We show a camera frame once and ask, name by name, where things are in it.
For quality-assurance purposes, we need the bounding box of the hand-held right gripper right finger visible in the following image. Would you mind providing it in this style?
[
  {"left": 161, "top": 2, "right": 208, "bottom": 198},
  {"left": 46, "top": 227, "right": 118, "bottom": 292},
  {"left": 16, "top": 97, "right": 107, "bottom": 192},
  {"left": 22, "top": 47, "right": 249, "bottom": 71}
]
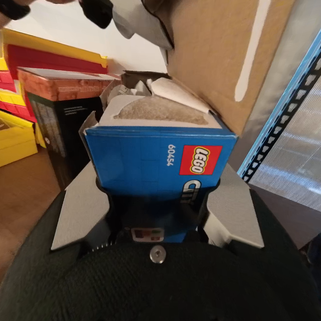
[{"left": 202, "top": 164, "right": 265, "bottom": 249}]

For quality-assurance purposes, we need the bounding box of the stack of yellow red bins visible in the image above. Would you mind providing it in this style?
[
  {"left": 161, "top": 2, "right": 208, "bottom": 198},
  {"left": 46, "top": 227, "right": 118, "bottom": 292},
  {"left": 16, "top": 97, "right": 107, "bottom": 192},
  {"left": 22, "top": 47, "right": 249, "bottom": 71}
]
[{"left": 2, "top": 28, "right": 109, "bottom": 69}]

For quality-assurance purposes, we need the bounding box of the black toy box red top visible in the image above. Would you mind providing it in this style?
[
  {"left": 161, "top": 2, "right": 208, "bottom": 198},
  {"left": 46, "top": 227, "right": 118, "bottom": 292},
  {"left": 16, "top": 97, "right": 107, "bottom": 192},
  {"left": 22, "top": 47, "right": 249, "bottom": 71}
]
[{"left": 17, "top": 66, "right": 121, "bottom": 191}]

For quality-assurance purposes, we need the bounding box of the blue toy brick box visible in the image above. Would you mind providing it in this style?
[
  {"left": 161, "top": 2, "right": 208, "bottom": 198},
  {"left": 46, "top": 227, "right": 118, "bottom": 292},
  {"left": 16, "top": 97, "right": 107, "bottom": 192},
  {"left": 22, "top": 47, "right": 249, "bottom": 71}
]
[{"left": 80, "top": 0, "right": 297, "bottom": 245}]

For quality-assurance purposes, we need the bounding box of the translucent corrugated plastic panel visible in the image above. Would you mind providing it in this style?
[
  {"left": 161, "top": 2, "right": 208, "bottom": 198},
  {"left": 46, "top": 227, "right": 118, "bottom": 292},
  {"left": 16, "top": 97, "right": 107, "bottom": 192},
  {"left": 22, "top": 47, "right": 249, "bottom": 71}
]
[{"left": 247, "top": 75, "right": 321, "bottom": 210}]

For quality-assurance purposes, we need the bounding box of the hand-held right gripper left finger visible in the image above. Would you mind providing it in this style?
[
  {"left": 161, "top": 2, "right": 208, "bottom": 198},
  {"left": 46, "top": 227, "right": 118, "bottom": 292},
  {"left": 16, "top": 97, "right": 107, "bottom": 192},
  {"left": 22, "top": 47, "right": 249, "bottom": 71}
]
[{"left": 51, "top": 160, "right": 112, "bottom": 251}]

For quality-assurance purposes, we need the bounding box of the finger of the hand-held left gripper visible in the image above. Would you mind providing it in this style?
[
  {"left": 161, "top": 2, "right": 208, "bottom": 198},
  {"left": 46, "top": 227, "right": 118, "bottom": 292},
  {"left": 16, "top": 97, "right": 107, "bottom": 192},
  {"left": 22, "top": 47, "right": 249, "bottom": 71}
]
[{"left": 112, "top": 0, "right": 175, "bottom": 50}]

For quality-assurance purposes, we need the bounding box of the small red cardboard box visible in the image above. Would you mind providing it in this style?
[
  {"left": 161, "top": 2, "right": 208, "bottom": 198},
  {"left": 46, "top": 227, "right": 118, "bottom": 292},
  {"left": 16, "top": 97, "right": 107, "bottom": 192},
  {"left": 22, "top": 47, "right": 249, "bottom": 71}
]
[{"left": 0, "top": 70, "right": 37, "bottom": 123}]

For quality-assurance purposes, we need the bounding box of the yellow open cardboard box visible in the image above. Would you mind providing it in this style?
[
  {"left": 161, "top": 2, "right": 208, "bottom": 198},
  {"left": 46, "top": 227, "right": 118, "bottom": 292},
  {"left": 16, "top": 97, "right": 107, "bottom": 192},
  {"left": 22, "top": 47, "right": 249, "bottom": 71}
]
[{"left": 0, "top": 110, "right": 38, "bottom": 168}]

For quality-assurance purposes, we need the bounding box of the wooden desk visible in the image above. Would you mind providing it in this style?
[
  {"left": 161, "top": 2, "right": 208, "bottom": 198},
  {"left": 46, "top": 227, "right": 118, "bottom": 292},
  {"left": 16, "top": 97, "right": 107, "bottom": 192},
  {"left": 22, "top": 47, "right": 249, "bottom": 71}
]
[{"left": 0, "top": 148, "right": 66, "bottom": 272}]

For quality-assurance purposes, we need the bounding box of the long red cardboard box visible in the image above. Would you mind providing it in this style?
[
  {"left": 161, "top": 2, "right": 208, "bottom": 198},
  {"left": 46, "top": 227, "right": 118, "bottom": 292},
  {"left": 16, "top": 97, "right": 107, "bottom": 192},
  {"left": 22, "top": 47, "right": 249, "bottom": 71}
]
[{"left": 7, "top": 44, "right": 109, "bottom": 79}]

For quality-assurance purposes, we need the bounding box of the person's left hand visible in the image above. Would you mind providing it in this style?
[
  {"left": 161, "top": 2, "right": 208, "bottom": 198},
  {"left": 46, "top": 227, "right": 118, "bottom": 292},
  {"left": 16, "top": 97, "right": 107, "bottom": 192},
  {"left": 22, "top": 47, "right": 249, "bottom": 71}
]
[{"left": 31, "top": 0, "right": 82, "bottom": 5}]

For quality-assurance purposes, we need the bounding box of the black perforated shelf rack post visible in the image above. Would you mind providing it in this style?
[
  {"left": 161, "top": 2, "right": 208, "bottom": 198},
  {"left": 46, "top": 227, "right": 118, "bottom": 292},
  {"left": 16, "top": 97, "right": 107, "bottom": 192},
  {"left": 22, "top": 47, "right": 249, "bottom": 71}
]
[{"left": 237, "top": 35, "right": 321, "bottom": 182}]

